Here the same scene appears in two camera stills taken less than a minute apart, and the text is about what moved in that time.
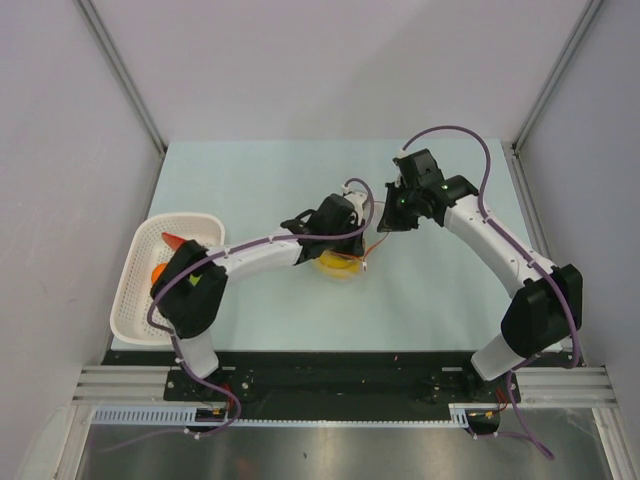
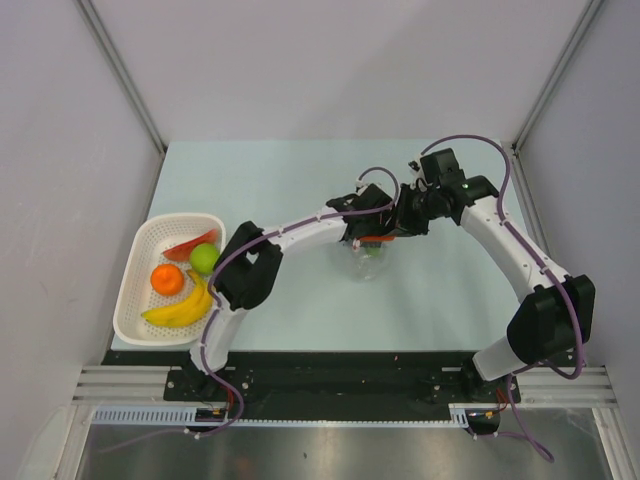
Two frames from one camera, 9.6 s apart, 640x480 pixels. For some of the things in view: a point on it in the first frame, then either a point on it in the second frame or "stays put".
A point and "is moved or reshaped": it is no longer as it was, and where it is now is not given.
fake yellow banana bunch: [339, 266] is moved or reshaped
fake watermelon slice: [172, 241] -> [182, 252]
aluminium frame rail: [587, 385] stays put
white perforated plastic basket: [128, 320] stays put
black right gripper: [391, 221] stays put
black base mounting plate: [343, 386] stays put
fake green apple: [194, 279] is moved or reshaped
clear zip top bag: [344, 267] is moved or reshaped
